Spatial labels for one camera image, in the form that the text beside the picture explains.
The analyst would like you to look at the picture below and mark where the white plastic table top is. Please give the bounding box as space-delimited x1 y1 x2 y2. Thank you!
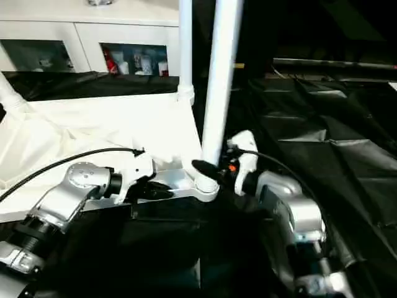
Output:
0 91 221 224

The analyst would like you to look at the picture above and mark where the white plastic table leg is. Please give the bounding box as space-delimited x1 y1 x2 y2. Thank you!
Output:
194 0 246 190
176 0 197 105
0 73 27 109

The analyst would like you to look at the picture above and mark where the long black rod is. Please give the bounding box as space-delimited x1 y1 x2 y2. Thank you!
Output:
272 57 397 70

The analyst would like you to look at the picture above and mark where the white glass-door cabinet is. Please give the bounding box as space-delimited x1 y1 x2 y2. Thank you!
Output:
0 0 181 77

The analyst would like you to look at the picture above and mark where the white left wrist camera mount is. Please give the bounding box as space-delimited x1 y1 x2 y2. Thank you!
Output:
114 151 156 205

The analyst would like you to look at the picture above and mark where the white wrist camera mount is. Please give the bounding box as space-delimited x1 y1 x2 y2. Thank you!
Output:
114 151 156 205
227 130 259 196

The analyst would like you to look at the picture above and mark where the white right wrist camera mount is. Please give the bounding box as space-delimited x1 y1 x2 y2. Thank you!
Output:
227 130 259 196

